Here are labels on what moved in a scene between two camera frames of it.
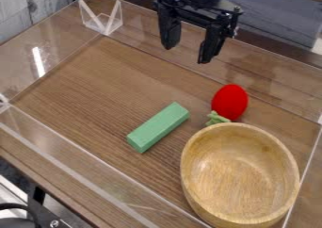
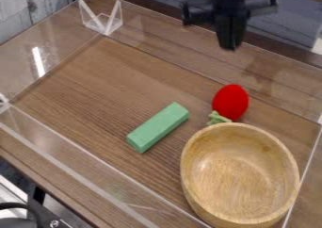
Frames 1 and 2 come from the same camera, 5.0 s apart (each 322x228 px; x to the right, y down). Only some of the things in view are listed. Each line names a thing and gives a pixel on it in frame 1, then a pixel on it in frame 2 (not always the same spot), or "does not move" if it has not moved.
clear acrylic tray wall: (216, 140) does not move
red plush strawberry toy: (230, 102) does not move
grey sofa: (285, 15) does not move
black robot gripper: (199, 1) to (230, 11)
